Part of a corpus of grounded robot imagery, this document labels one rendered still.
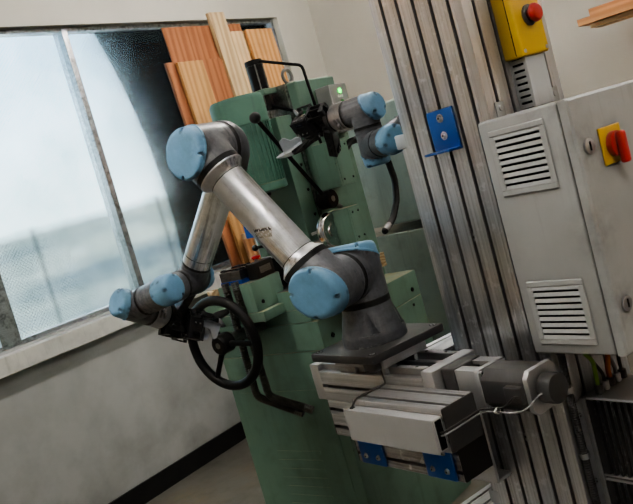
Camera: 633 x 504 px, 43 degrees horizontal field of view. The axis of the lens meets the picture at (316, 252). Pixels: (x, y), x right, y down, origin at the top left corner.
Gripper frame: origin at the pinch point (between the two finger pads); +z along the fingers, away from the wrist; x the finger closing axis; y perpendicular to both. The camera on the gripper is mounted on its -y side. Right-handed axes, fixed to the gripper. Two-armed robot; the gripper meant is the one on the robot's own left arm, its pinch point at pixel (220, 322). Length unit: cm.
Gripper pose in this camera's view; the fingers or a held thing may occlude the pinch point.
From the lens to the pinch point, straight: 226.8
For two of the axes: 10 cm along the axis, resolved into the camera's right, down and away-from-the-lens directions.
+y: -0.6, 9.5, -3.0
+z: 6.5, 2.7, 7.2
